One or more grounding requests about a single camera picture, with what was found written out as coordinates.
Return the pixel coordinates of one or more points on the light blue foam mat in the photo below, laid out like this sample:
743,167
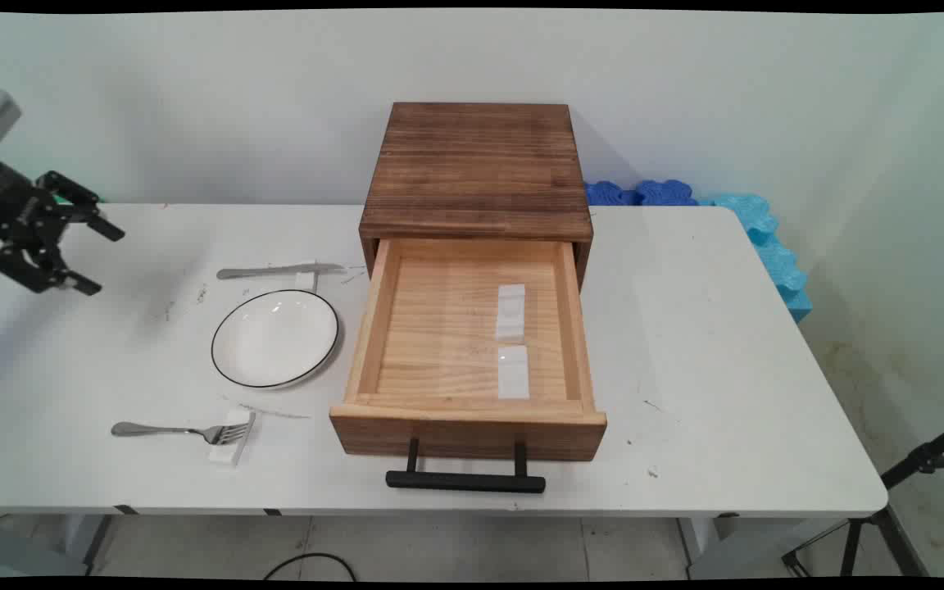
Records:
775,254

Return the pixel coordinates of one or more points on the light wooden drawer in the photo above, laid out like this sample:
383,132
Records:
447,344

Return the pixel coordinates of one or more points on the white block with dent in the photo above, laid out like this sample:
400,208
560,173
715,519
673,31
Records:
510,315

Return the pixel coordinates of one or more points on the small white rest block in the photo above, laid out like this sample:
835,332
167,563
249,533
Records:
306,281

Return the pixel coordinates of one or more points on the flat white block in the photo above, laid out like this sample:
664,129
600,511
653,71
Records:
513,373

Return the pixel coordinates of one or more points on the silver table knife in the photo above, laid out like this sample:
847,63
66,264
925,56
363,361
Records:
275,270

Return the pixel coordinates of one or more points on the white table leg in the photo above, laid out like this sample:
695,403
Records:
83,541
759,545

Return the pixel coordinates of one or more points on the black tripod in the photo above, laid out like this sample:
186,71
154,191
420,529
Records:
914,467

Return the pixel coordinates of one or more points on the white plate black rim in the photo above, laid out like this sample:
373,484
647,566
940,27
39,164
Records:
275,338

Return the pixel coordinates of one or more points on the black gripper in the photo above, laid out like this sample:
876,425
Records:
5,201

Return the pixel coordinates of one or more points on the dark blue foam mat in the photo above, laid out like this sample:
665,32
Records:
644,194

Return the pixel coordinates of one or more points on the silver fork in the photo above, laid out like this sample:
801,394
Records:
161,429

